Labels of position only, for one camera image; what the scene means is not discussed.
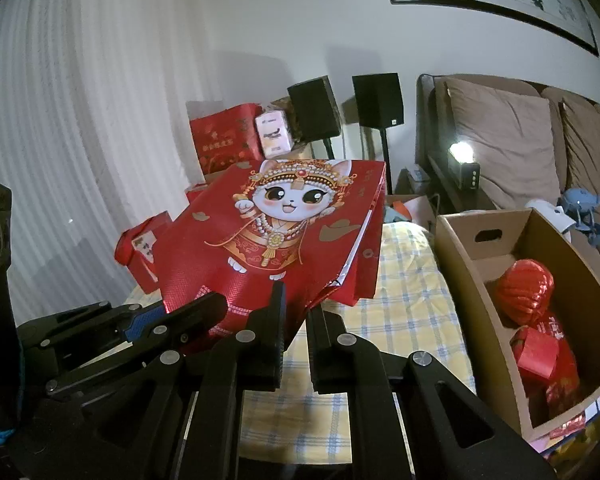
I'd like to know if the brown sofa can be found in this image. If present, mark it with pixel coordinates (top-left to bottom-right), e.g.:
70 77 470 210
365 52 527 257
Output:
415 74 600 291

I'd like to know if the small white printed box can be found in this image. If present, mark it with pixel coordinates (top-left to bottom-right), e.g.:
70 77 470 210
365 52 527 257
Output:
254 110 293 158

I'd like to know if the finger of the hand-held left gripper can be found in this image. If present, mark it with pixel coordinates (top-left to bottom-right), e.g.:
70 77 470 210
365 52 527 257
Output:
47 292 228 401
17 302 166 361

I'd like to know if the black lantern lamp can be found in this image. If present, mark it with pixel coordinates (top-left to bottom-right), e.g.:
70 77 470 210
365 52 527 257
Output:
447 142 481 191

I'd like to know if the red tote bag white label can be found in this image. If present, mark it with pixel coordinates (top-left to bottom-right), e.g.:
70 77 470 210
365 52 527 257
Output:
115 211 173 293

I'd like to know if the red heart foil box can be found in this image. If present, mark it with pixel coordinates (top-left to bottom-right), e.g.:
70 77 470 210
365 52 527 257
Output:
495 258 556 328

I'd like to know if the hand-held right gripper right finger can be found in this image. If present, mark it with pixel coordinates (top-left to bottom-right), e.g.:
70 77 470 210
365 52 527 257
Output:
305 305 556 480

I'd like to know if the low cardboard box of clutter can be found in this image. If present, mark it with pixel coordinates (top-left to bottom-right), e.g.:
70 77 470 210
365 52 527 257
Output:
385 194 438 226

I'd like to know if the red packet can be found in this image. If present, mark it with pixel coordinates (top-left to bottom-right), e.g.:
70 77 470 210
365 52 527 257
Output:
511 310 581 421

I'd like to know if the blue baby carrier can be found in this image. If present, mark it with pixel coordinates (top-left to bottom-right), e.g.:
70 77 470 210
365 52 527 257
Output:
557 189 600 246

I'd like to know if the white dome-shaped device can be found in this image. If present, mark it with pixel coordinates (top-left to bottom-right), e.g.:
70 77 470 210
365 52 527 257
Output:
525 200 576 233

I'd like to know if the white curtain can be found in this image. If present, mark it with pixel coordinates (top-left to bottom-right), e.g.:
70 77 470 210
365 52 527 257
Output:
0 0 206 336

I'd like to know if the black speaker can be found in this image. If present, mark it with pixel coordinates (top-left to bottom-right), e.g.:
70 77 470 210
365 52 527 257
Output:
286 76 342 143
351 73 406 128

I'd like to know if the medium brown cushion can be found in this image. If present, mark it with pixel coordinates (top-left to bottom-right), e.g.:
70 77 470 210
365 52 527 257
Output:
560 95 600 201

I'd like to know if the brown cardboard box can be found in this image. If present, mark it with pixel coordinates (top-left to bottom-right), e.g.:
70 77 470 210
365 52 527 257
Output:
435 207 600 443

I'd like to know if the yellow checked tablecloth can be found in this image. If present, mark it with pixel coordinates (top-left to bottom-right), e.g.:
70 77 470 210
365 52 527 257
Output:
125 222 478 466

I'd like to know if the large brown cushion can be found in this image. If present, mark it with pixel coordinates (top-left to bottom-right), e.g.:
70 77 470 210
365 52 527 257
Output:
445 77 561 211

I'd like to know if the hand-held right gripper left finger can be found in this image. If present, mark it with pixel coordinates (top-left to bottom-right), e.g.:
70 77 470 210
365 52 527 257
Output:
32 280 287 480

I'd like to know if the red cat-print gift bag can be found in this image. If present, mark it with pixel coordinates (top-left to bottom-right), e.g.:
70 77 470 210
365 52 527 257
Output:
155 157 387 356

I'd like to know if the large red gift box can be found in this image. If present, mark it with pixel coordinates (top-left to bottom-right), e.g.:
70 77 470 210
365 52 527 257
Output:
189 102 266 183

